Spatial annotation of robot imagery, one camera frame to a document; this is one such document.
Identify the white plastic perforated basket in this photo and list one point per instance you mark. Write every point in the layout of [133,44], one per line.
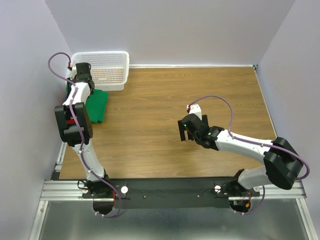
[109,69]

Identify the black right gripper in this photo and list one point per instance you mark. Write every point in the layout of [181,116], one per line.
[182,128]

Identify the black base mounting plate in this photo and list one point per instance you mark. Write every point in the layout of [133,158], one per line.
[165,193]

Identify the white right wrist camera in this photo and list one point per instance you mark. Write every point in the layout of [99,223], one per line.
[194,109]

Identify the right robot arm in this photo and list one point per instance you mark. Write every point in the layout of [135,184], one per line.
[281,165]

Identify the aluminium frame rail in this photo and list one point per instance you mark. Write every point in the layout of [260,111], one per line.
[156,151]

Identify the green t shirt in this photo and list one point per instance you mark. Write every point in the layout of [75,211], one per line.
[95,100]

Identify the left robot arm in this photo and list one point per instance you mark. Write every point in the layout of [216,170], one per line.
[75,128]

